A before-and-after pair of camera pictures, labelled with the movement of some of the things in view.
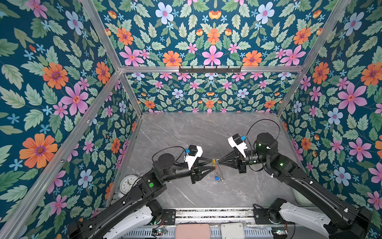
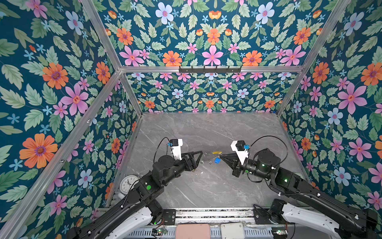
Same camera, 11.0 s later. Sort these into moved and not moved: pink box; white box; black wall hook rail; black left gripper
Moved: black left gripper
Not moved: pink box; black wall hook rail; white box
